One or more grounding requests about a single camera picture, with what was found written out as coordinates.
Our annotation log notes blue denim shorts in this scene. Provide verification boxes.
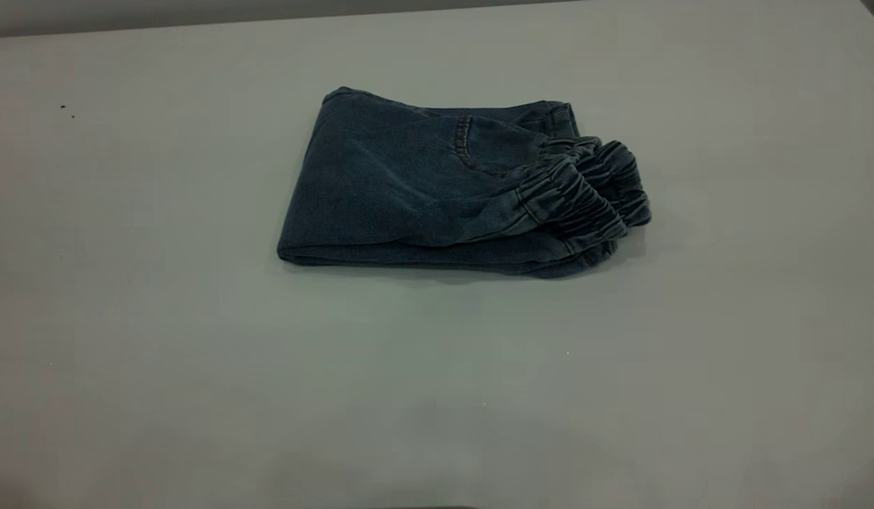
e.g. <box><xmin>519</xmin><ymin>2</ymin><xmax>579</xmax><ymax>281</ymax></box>
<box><xmin>276</xmin><ymin>86</ymin><xmax>654</xmax><ymax>279</ymax></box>

